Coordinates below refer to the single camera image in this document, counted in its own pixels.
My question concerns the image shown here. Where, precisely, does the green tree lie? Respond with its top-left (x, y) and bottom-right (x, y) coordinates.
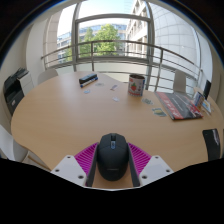
top-left (79, 23), bottom-right (121, 57)

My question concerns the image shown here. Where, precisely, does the red magazine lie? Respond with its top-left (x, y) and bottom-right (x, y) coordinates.
top-left (154, 91), bottom-right (204, 121)

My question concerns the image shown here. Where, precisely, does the small green-blue card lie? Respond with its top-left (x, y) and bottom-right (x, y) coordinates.
top-left (152, 107), bottom-right (168, 118)

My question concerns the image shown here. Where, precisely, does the white can with red print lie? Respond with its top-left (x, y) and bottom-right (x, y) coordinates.
top-left (128, 73), bottom-right (146, 98)

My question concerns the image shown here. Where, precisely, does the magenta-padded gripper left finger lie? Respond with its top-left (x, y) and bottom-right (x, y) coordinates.
top-left (50, 142), bottom-right (100, 188)

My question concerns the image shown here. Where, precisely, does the white chair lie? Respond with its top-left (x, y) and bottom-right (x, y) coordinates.
top-left (37, 68), bottom-right (59, 86)
top-left (172, 69), bottom-right (188, 94)
top-left (0, 124), bottom-right (29, 163)

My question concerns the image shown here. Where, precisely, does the black and white printer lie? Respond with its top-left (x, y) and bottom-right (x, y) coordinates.
top-left (3, 67), bottom-right (34, 116)

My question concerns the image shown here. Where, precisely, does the black computer mouse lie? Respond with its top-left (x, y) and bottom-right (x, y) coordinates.
top-left (96, 132), bottom-right (130, 182)

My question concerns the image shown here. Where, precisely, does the black printed mouse pad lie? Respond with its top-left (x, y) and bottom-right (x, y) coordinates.
top-left (202, 128), bottom-right (222, 162)

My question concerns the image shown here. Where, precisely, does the metal railing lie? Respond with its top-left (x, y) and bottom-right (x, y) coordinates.
top-left (40, 39), bottom-right (204, 93)

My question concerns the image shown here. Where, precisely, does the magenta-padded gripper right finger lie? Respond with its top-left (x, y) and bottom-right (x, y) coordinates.
top-left (127, 142), bottom-right (175, 188)

